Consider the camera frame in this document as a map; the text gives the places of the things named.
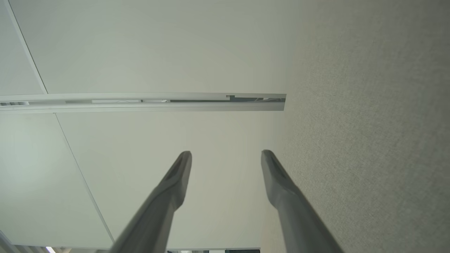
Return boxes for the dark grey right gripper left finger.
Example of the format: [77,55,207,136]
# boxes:
[109,151,192,253]

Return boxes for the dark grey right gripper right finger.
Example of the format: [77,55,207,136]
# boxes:
[261,150,343,253]

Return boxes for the grey partition feet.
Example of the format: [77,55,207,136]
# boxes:
[0,93,287,113]

